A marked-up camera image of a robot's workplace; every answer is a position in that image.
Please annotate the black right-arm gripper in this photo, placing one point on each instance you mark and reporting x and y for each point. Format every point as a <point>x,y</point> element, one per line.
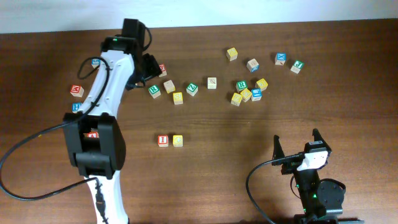
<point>291,165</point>

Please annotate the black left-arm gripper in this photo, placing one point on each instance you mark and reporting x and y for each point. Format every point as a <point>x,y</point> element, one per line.
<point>153,69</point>

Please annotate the yellow s block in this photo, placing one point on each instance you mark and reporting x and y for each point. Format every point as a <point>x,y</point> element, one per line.
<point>178,98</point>
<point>236,99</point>

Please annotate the red I block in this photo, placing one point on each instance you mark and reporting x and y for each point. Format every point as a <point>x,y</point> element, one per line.
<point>163,141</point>

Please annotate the yellow C block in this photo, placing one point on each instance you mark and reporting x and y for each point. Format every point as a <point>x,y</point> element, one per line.
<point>177,140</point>

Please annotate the green r block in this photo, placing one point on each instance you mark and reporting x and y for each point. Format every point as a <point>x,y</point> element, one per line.
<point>241,85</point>
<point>154,91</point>

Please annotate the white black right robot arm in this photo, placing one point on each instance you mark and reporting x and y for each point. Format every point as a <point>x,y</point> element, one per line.
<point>305,175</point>

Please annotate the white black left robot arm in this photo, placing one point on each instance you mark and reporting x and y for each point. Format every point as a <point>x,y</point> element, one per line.
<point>94,140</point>

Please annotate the red O block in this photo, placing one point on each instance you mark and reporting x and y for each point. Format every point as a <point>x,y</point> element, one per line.
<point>163,70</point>

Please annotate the plain wood yellow-side block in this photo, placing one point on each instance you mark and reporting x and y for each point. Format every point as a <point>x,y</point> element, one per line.
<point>169,86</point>

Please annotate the green Z block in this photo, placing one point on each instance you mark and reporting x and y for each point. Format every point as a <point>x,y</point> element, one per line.
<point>192,89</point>

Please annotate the blue S block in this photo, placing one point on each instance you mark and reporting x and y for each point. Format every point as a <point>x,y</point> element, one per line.
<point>95,63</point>

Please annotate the blue L block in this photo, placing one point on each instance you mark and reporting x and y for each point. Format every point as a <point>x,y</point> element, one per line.
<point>256,94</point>

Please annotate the yellow K block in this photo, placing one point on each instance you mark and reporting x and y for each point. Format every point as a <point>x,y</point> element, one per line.
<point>262,84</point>

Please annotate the yellow G block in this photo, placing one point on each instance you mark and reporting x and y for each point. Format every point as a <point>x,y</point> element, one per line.
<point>246,95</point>

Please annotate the red M block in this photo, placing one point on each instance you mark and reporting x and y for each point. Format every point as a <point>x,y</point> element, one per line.
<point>77,90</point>

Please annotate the green J block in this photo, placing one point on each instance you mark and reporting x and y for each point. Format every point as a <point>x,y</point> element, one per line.
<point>297,66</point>

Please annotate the blue H block left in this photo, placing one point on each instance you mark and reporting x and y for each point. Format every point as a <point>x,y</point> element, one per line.
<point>76,107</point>

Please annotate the yellow top block far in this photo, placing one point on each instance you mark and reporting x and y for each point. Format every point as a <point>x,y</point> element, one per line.
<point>232,54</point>

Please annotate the blue X block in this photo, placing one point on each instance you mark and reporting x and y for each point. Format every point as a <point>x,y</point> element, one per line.
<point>280,58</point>

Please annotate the red A block lower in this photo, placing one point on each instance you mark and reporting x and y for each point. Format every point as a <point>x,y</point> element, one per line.
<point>92,135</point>

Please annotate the blue D block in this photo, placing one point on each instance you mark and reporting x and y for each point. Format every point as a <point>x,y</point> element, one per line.
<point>252,65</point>

